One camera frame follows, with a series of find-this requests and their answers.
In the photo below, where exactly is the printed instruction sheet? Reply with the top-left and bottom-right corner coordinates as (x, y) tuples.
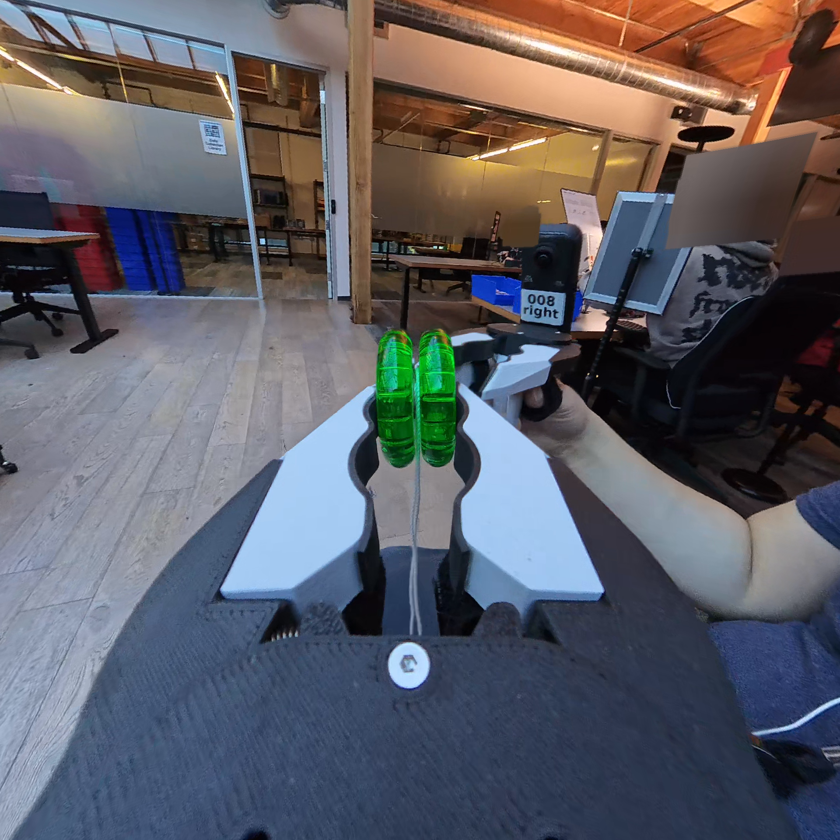
(561, 188), (603, 263)

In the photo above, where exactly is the black office chair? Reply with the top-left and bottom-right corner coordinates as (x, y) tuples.
(0, 190), (67, 360)
(613, 272), (840, 500)

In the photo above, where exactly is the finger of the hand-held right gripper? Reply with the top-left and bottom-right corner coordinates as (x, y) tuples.
(482, 346), (560, 421)
(451, 329), (504, 392)

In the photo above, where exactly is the stack of red crates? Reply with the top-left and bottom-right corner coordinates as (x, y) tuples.
(56, 203), (124, 294)

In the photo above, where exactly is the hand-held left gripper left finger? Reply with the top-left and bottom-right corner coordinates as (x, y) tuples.
(220, 386), (385, 636)

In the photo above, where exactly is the dark wooden desk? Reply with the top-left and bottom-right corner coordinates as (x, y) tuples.
(392, 255), (526, 329)

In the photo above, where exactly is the grey framed panel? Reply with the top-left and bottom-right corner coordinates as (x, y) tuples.
(581, 192), (694, 395)

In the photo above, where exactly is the metal shelf unit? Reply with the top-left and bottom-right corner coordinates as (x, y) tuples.
(249, 174), (290, 227)

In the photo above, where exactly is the wooden support post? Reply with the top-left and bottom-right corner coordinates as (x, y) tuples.
(346, 0), (376, 326)

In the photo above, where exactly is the blue plastic bin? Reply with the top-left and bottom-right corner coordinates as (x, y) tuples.
(471, 274), (585, 322)

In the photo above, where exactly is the white yoyo string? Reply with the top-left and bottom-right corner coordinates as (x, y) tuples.
(407, 459), (426, 636)

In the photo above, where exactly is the person's right forearm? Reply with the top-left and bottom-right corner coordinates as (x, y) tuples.
(564, 413), (821, 623)

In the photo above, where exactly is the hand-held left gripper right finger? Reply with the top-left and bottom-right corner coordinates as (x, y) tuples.
(438, 384), (605, 636)

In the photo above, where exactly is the silver ventilation duct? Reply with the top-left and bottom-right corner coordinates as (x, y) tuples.
(262, 0), (760, 117)

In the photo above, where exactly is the person's right hand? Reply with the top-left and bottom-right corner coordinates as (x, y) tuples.
(521, 384), (597, 462)

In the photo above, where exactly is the thin white cable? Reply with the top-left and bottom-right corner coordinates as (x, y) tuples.
(751, 704), (840, 739)

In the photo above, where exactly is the stack of blue crates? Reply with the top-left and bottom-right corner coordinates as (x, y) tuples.
(105, 206), (186, 294)

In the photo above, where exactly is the green translucent yoyo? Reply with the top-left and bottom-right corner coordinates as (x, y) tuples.
(375, 328), (457, 469)

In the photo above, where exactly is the grey office desk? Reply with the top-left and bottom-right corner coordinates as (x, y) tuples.
(0, 226), (120, 355)

